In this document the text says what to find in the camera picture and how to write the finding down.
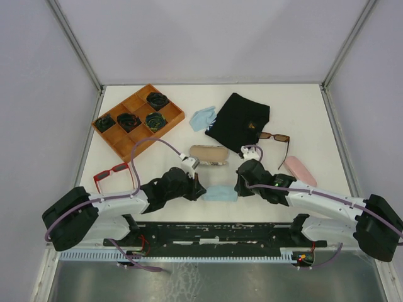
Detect right aluminium frame post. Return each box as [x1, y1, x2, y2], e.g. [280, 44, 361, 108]
[321, 0, 378, 90]

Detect marble pattern glasses case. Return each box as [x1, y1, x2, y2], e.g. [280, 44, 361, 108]
[190, 145, 229, 166]

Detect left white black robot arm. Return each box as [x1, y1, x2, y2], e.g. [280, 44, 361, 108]
[42, 167, 207, 252]

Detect aluminium frame post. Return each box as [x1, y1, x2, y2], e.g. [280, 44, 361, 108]
[45, 0, 103, 91]
[321, 0, 378, 90]

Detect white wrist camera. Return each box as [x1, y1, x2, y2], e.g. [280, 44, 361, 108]
[241, 145, 263, 162]
[179, 153, 200, 179]

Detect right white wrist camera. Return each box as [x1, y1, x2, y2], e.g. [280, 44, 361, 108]
[241, 145, 263, 162]

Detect wooden compartment tray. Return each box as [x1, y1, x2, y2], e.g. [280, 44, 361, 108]
[92, 84, 185, 163]

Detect pink glasses case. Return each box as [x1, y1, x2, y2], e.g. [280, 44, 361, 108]
[284, 156, 317, 187]

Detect crumpled light blue cloth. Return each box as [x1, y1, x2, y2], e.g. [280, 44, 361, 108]
[190, 106, 217, 132]

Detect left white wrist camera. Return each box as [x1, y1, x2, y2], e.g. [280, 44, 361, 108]
[179, 153, 200, 179]

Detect left aluminium frame post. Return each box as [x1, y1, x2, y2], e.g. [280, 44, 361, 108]
[45, 0, 103, 91]

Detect rolled black belt middle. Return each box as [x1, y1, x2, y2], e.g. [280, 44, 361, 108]
[117, 113, 141, 133]

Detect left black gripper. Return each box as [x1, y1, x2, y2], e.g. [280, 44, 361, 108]
[166, 169, 206, 201]

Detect rolled black belt top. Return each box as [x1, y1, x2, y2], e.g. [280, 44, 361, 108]
[146, 92, 169, 111]

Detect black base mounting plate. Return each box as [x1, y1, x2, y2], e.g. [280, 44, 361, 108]
[116, 221, 327, 255]

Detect black folded cloth pouch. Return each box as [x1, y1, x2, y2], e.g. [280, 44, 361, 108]
[205, 92, 270, 154]

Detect red sunglasses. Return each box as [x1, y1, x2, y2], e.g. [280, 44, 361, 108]
[93, 162, 135, 193]

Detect white slotted cable duct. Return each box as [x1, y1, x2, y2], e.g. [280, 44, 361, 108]
[59, 249, 298, 264]

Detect rolled blue yellow belt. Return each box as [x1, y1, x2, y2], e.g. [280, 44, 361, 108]
[145, 113, 167, 133]

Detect brown sunglasses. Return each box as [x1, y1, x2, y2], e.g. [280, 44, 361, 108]
[258, 132, 290, 169]

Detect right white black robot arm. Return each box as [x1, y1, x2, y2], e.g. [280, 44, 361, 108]
[235, 159, 402, 262]

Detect rolled green black belt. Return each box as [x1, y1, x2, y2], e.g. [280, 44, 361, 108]
[94, 114, 115, 133]

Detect light blue cleaning cloth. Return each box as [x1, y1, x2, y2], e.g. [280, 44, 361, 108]
[201, 185, 237, 202]

